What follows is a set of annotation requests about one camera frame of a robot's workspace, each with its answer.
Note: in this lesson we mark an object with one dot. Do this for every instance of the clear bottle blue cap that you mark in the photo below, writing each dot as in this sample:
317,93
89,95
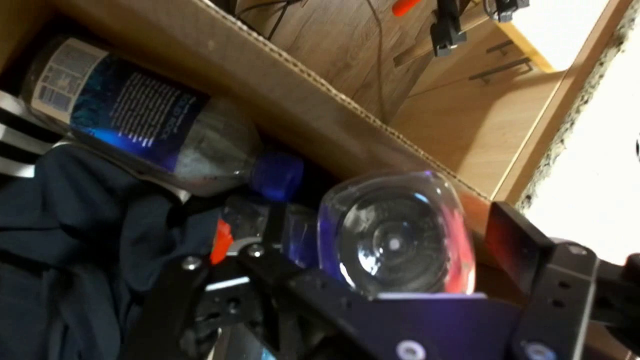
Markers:
147,112

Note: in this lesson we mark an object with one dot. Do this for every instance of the bottle with red label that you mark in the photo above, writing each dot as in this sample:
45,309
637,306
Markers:
393,240

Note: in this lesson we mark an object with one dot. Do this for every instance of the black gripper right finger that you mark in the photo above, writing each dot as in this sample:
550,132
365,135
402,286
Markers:
553,301

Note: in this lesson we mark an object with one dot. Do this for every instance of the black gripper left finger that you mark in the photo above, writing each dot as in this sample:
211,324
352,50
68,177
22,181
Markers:
292,306

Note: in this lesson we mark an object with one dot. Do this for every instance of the black striped adidas garment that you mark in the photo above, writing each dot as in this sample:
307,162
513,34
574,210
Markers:
72,253

